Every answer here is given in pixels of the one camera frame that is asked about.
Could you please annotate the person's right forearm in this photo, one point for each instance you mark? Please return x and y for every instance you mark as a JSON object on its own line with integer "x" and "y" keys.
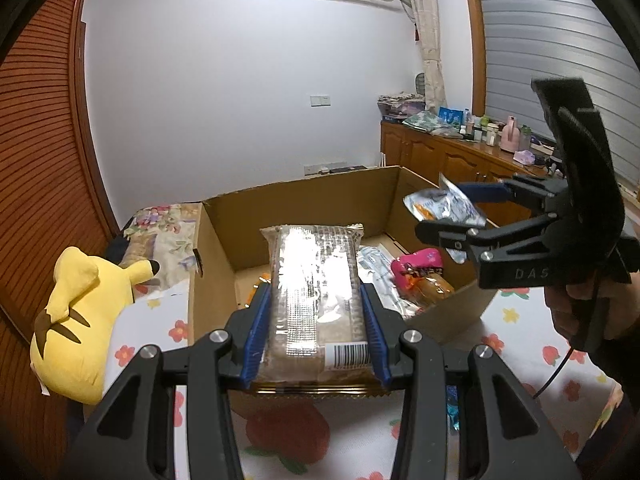
{"x": 620, "y": 420}

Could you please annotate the blue box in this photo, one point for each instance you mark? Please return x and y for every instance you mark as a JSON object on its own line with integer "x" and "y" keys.
{"x": 450, "y": 117}

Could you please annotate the black flat box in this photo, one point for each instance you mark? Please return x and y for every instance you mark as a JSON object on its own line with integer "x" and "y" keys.
{"x": 350, "y": 168}

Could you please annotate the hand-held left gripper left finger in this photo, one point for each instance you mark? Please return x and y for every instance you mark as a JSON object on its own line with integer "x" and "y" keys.
{"x": 260, "y": 320}

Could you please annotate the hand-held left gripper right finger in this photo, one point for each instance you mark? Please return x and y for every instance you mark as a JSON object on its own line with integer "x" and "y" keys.
{"x": 372, "y": 330}

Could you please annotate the wooden window frame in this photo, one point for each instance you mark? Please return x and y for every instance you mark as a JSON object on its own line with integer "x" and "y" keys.
{"x": 474, "y": 35}

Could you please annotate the orange snack packet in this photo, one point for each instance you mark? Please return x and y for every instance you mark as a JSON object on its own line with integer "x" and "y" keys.
{"x": 432, "y": 290}

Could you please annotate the stack of folded cloths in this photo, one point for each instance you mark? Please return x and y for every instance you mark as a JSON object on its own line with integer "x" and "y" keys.
{"x": 400, "y": 107}

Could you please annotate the white flowered bed sheet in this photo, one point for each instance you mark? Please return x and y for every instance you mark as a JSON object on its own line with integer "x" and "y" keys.
{"x": 525, "y": 360}

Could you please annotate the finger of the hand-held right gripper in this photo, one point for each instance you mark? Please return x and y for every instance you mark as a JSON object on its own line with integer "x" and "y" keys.
{"x": 492, "y": 240}
{"x": 482, "y": 192}

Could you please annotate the pink snack packet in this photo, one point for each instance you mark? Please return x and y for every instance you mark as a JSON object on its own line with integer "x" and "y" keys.
{"x": 417, "y": 260}

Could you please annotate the small dark fan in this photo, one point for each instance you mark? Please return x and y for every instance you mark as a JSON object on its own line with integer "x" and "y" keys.
{"x": 421, "y": 85}

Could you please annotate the white jar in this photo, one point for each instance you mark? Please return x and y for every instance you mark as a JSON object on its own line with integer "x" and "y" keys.
{"x": 493, "y": 136}

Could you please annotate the dark blue cloth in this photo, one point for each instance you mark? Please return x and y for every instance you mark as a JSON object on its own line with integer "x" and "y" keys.
{"x": 118, "y": 250}

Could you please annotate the silver snack packet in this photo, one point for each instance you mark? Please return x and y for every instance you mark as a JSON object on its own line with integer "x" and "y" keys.
{"x": 440, "y": 207}

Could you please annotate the person's right hand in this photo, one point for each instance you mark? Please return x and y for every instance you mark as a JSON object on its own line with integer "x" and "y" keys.
{"x": 565, "y": 310}

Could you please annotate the grey window blind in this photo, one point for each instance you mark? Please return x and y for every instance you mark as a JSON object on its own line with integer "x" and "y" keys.
{"x": 525, "y": 35}

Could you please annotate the white printed snack packet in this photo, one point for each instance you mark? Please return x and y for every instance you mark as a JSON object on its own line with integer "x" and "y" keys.
{"x": 375, "y": 265}

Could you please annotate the long wooden cabinet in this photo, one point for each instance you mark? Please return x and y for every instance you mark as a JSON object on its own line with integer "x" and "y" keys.
{"x": 425, "y": 152}

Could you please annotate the green floral cloth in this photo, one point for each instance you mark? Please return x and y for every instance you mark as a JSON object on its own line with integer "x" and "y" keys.
{"x": 422, "y": 122}

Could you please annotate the brown snack packet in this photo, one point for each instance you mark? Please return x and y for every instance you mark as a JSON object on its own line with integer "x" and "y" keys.
{"x": 310, "y": 285}

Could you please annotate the louvered wooden wardrobe door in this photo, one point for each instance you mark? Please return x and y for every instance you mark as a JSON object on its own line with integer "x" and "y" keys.
{"x": 40, "y": 135}

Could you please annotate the pink bottle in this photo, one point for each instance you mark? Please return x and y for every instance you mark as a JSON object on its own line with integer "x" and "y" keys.
{"x": 510, "y": 135}

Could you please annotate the beige curtain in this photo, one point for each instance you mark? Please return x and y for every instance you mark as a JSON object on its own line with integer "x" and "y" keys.
{"x": 430, "y": 70}

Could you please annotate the yellow plush toy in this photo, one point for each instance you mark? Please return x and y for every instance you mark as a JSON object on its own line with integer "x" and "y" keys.
{"x": 75, "y": 310}

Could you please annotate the brown cardboard box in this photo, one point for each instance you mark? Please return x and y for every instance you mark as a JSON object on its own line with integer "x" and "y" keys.
{"x": 300, "y": 205}

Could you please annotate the white wall switch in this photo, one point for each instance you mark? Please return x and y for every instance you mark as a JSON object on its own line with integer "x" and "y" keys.
{"x": 320, "y": 100}

